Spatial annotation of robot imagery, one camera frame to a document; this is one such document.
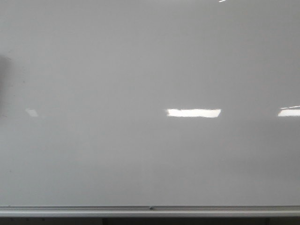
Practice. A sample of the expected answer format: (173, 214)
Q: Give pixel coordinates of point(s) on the aluminium whiteboard tray rail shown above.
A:
(145, 212)

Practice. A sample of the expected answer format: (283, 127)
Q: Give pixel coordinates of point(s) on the white whiteboard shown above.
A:
(149, 102)

